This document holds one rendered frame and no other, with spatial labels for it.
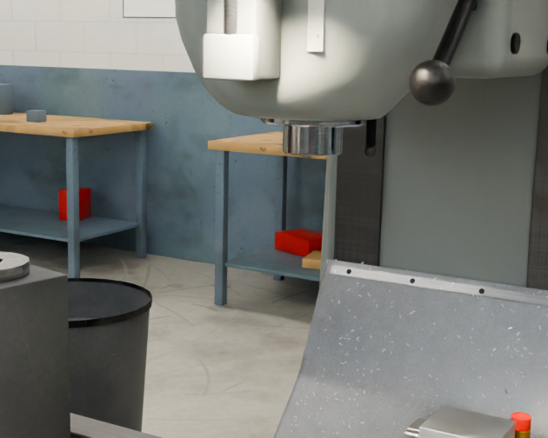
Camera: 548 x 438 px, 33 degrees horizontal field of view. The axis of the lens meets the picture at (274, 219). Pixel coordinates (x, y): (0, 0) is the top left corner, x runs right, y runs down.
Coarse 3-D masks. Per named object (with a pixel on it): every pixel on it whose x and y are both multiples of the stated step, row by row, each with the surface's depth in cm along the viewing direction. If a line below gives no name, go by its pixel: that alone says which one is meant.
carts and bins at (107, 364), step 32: (96, 288) 294; (128, 288) 289; (96, 320) 251; (128, 320) 259; (96, 352) 254; (128, 352) 261; (96, 384) 256; (128, 384) 264; (96, 416) 258; (128, 416) 267
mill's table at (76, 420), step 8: (72, 416) 106; (80, 416) 106; (72, 424) 104; (80, 424) 104; (88, 424) 104; (96, 424) 104; (104, 424) 104; (112, 424) 104; (72, 432) 102; (80, 432) 102; (88, 432) 102; (96, 432) 102; (104, 432) 102; (112, 432) 102; (120, 432) 102; (128, 432) 102; (136, 432) 102
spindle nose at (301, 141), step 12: (288, 132) 72; (300, 132) 72; (312, 132) 71; (324, 132) 71; (336, 132) 72; (288, 144) 73; (300, 144) 72; (312, 144) 72; (324, 144) 72; (336, 144) 72
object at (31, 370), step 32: (0, 256) 96; (0, 288) 89; (32, 288) 92; (64, 288) 95; (0, 320) 89; (32, 320) 92; (64, 320) 95; (0, 352) 90; (32, 352) 93; (64, 352) 96; (0, 384) 90; (32, 384) 93; (64, 384) 96; (0, 416) 91; (32, 416) 94; (64, 416) 97
